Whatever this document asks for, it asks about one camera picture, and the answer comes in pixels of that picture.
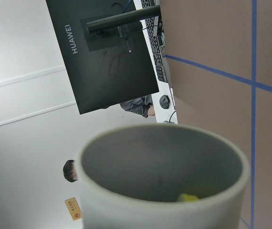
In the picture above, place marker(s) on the white mug with handle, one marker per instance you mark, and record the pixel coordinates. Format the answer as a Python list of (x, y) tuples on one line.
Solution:
[(131, 177)]

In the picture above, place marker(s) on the yellow green lemon slice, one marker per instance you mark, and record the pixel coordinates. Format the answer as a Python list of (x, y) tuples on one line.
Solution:
[(183, 197)]

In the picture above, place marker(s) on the seated person grey shirt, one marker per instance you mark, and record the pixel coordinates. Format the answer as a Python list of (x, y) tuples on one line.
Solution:
[(141, 106)]

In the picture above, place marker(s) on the black computer mouse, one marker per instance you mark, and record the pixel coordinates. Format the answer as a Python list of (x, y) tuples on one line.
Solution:
[(164, 102)]

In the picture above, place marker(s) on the black monitor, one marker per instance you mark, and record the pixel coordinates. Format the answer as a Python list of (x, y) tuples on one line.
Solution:
[(104, 51)]

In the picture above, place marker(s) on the black keyboard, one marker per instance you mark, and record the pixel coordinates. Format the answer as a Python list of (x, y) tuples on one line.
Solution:
[(155, 32)]

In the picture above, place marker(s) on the orange label sticker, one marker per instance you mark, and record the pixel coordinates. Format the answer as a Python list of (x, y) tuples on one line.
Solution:
[(73, 208)]

